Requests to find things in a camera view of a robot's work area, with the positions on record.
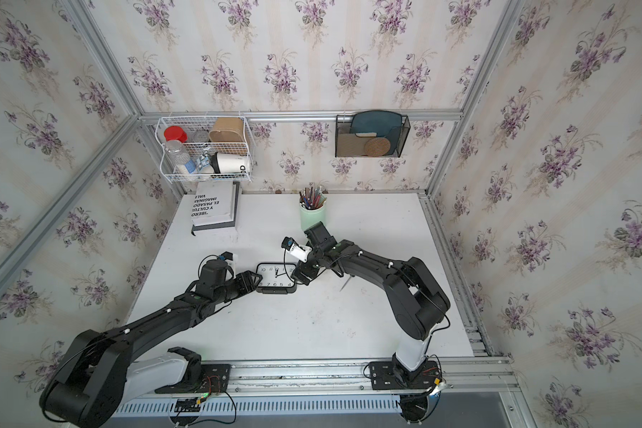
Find round cork coaster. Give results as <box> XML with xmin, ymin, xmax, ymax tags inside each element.
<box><xmin>363</xmin><ymin>137</ymin><xmax>392</xmax><ymax>157</ymax></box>

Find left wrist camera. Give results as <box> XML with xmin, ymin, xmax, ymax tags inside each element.
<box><xmin>217</xmin><ymin>251</ymin><xmax>234</xmax><ymax>270</ymax></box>

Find clear plastic bottle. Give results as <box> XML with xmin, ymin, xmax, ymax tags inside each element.
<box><xmin>165</xmin><ymin>140</ymin><xmax>197</xmax><ymax>175</ymax></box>

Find brown cardboard box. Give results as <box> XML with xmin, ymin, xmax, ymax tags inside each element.
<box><xmin>209</xmin><ymin>117</ymin><xmax>245</xmax><ymax>143</ymax></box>

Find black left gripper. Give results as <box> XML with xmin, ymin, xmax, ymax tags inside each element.
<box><xmin>213</xmin><ymin>272</ymin><xmax>266</xmax><ymax>308</ymax></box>

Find grey book underneath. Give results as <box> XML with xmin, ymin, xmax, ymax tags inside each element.
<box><xmin>191</xmin><ymin>182</ymin><xmax>241</xmax><ymax>235</ymax></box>

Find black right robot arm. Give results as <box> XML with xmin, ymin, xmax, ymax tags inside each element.
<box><xmin>281</xmin><ymin>222</ymin><xmax>451</xmax><ymax>383</ymax></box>

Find teal folder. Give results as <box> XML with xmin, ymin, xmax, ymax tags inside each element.
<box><xmin>351</xmin><ymin>110</ymin><xmax>402</xmax><ymax>155</ymax></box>

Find black square alarm clock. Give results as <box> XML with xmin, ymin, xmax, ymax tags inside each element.
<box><xmin>256</xmin><ymin>262</ymin><xmax>298</xmax><ymax>294</ymax></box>

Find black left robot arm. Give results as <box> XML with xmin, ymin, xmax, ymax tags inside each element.
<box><xmin>39</xmin><ymin>259</ymin><xmax>262</xmax><ymax>427</ymax></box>

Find red lidded jar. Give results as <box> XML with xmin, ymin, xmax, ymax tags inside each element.
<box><xmin>163</xmin><ymin>126</ymin><xmax>188</xmax><ymax>144</ymax></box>

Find black mesh wall organizer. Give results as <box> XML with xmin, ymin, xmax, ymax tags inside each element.
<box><xmin>335</xmin><ymin>113</ymin><xmax>411</xmax><ymax>158</ymax></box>

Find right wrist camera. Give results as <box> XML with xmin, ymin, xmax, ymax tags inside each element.
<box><xmin>281</xmin><ymin>236</ymin><xmax>312</xmax><ymax>262</ymax></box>

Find black handled screwdriver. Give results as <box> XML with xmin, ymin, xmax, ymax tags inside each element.
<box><xmin>340</xmin><ymin>275</ymin><xmax>353</xmax><ymax>292</ymax></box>

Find white book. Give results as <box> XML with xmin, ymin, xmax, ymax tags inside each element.
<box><xmin>190</xmin><ymin>181</ymin><xmax>238</xmax><ymax>226</ymax></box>

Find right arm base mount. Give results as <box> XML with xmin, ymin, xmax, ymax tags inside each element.
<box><xmin>363</xmin><ymin>356</ymin><xmax>445</xmax><ymax>391</ymax></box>

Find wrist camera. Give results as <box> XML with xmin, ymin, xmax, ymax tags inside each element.
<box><xmin>217</xmin><ymin>251</ymin><xmax>234</xmax><ymax>270</ymax></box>
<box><xmin>281</xmin><ymin>236</ymin><xmax>312</xmax><ymax>262</ymax></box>

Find white wire basket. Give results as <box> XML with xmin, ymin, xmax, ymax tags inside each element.
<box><xmin>154</xmin><ymin>116</ymin><xmax>255</xmax><ymax>183</ymax></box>

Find green pencil cup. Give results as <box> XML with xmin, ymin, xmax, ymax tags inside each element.
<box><xmin>300</xmin><ymin>204</ymin><xmax>326</xmax><ymax>231</ymax></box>

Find coloured pencils bundle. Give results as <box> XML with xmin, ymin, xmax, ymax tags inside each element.
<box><xmin>298</xmin><ymin>185</ymin><xmax>327</xmax><ymax>210</ymax></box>

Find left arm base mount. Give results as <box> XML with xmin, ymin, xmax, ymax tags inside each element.
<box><xmin>154</xmin><ymin>347</ymin><xmax>232</xmax><ymax>394</ymax></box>

